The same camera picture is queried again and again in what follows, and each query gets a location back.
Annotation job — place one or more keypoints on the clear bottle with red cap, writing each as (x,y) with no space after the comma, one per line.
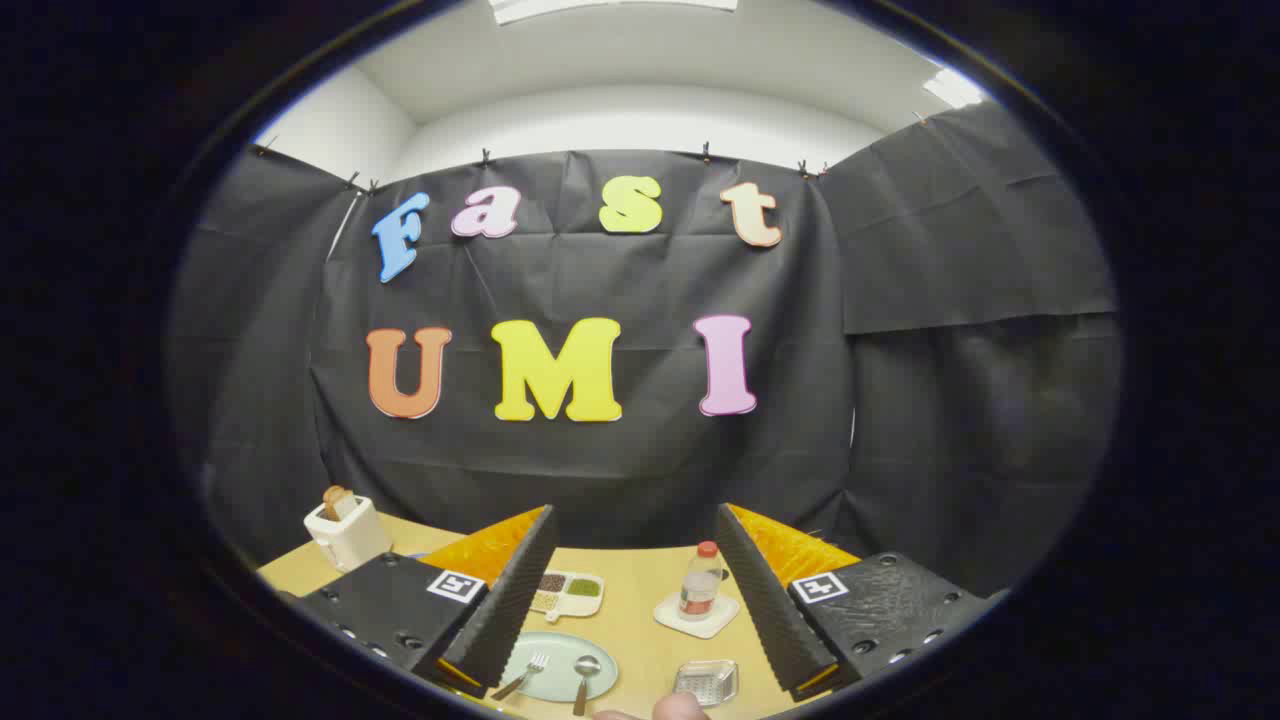
(700,585)

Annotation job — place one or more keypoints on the toast bread slice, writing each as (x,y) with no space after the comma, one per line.
(336,500)

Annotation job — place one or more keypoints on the white square coaster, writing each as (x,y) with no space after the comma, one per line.
(715,618)

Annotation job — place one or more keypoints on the ceiling light panel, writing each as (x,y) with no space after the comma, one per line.
(952,88)
(610,6)

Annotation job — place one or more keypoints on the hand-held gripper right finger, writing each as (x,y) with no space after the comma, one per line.
(765,600)

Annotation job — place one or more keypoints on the metal perforated basket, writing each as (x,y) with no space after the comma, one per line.
(706,682)

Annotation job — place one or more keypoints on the light green plate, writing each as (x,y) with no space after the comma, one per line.
(562,655)

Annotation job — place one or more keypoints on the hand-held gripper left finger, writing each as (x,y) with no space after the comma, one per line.
(500,610)

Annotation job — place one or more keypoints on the white divided snack tray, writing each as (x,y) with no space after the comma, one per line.
(570,590)

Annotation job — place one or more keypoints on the white toaster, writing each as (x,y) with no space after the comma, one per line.
(350,535)

